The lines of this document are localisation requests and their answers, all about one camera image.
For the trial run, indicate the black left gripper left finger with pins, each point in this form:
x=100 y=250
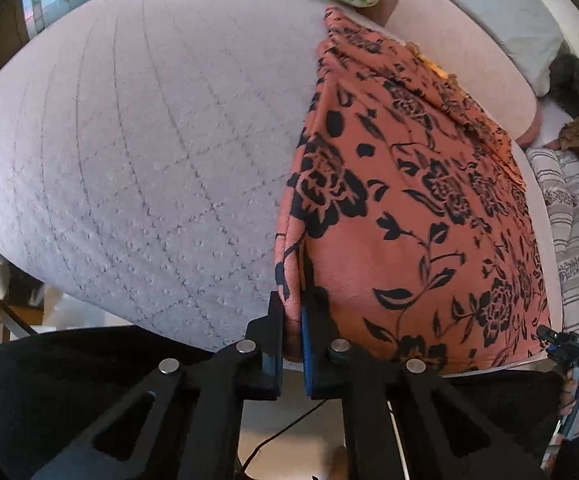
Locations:
x=181 y=421

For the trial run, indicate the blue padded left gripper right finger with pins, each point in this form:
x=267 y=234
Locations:
x=403 y=421

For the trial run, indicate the orange black floral garment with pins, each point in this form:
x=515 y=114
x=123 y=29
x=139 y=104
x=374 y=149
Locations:
x=405 y=215

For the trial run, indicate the striped floral folded blanket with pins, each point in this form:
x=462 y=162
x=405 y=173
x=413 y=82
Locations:
x=557 y=174

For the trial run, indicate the dark fuzzy cloth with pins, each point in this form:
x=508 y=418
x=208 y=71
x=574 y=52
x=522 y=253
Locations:
x=564 y=83

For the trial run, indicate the white quilted mattress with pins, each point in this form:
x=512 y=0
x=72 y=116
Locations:
x=145 y=147

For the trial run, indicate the light blue pillow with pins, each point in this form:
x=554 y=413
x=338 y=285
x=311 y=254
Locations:
x=525 y=30

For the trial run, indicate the pink bolster cushion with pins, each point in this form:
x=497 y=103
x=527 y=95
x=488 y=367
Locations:
x=450 y=38

